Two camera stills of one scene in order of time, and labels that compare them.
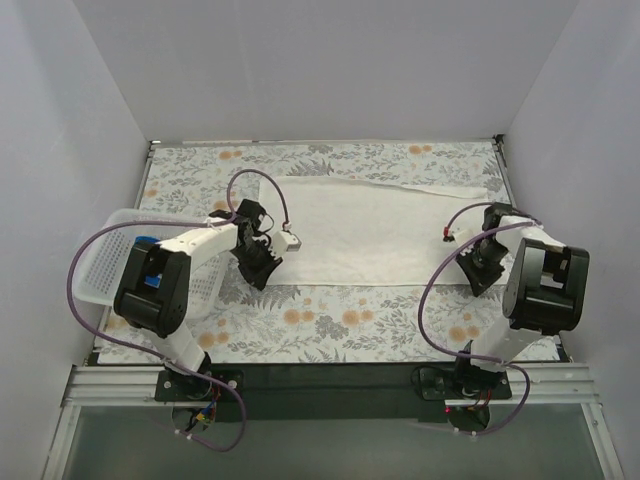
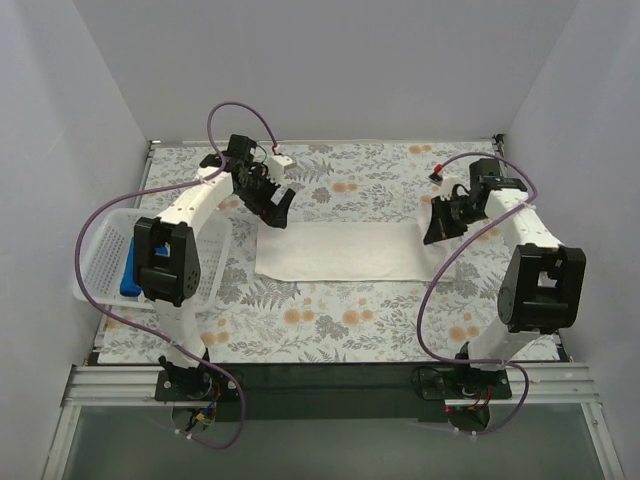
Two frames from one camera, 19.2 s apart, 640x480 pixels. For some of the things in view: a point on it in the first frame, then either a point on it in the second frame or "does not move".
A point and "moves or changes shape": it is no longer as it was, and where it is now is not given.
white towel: (359, 231) moves or changes shape
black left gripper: (257, 257) -> (258, 195)
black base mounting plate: (331, 393) does not move
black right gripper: (480, 265) -> (447, 216)
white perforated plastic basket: (94, 278) does not move
